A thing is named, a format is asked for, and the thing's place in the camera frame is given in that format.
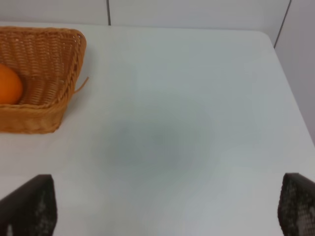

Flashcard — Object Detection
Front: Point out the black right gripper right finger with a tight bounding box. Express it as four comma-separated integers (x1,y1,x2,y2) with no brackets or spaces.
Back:
278,173,315,236

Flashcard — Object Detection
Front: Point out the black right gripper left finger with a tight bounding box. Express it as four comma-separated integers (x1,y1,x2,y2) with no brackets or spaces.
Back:
0,175,57,236

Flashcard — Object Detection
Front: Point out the orange with stem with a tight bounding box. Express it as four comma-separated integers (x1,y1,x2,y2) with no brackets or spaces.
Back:
0,64,23,104

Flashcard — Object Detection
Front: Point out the orange wicker basket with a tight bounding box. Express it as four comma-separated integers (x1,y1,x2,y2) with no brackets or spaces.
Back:
0,26,87,134

